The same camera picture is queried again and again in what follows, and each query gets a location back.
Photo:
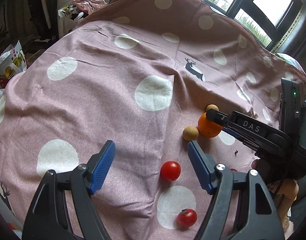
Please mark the light blue cloth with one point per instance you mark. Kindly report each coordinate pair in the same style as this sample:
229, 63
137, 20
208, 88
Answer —
290, 61

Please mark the window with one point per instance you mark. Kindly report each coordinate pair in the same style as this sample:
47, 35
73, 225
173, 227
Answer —
243, 2

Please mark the black upright appliance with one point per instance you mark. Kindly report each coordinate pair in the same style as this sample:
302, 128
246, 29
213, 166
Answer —
40, 12

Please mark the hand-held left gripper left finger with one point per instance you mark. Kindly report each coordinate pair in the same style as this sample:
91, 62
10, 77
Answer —
103, 167

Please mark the person's right hand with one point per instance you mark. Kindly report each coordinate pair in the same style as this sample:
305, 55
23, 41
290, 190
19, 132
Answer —
288, 192

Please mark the printed white paper bag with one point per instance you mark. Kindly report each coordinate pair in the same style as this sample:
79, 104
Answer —
9, 62

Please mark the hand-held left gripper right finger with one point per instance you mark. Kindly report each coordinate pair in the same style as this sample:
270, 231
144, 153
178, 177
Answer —
198, 166

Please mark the orange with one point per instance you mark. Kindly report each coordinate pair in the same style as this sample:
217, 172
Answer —
207, 128

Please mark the red cherry tomato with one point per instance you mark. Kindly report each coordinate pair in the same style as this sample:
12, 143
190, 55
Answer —
170, 171
187, 217

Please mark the white plastic bag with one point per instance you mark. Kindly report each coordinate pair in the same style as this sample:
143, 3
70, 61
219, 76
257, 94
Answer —
68, 13

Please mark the pink crumpled clothing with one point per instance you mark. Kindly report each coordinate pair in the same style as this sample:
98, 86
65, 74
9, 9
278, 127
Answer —
89, 2

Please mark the pink polka-dot blanket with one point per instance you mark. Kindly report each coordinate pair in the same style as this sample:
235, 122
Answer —
105, 67

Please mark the tan round fruit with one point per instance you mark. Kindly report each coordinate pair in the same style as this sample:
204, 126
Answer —
212, 107
190, 133

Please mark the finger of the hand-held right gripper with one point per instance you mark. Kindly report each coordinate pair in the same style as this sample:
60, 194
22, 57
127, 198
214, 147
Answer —
250, 126

